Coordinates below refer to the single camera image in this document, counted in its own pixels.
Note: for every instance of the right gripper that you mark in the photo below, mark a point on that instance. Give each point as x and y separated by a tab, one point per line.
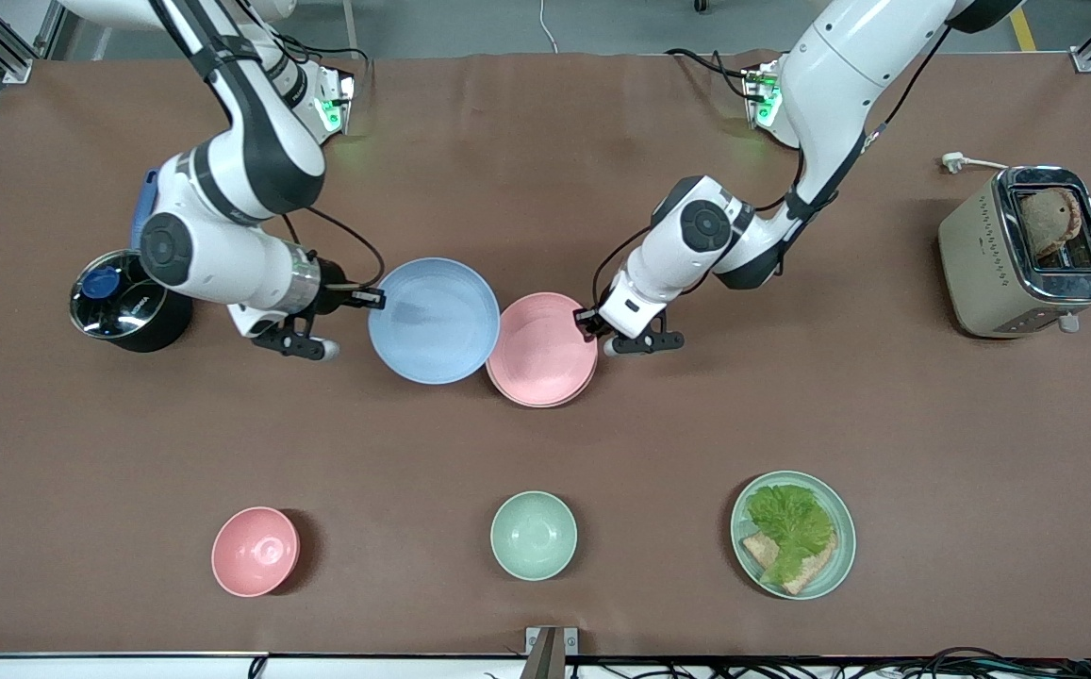
333	291

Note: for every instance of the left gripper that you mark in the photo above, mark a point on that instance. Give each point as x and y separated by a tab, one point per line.
590	323

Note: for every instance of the pink shallow bowl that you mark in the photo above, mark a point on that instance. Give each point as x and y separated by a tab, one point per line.
540	354

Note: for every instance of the light blue shallow bowl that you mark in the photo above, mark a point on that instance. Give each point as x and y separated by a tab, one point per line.
437	325

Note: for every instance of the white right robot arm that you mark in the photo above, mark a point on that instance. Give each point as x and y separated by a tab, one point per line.
224	269

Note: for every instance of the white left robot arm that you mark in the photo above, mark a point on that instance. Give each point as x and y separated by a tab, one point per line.
837	85

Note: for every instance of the circuit board with green light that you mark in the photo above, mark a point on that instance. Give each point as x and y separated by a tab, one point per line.
760	94
331	102

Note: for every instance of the brown table cloth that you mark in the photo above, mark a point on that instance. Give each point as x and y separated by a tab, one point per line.
790	405

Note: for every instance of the small green deep bowl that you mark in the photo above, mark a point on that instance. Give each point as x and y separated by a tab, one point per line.
534	536

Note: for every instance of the black metal pot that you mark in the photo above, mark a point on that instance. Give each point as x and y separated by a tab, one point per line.
135	304

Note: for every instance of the small pink deep bowl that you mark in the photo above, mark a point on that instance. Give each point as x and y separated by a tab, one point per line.
256	552

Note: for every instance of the green lettuce leaf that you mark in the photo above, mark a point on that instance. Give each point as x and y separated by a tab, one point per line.
790	519

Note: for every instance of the brown bread slice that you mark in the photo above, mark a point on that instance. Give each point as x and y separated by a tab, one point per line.
758	550
814	571

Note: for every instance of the green plate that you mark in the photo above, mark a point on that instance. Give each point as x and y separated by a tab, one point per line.
842	552

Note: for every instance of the beige chrome toaster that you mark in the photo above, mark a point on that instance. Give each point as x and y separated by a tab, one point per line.
974	255

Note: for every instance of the toasted bread slice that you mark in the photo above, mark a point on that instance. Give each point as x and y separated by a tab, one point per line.
1047	222

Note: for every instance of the grey metal bracket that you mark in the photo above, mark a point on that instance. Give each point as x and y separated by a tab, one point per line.
550	653

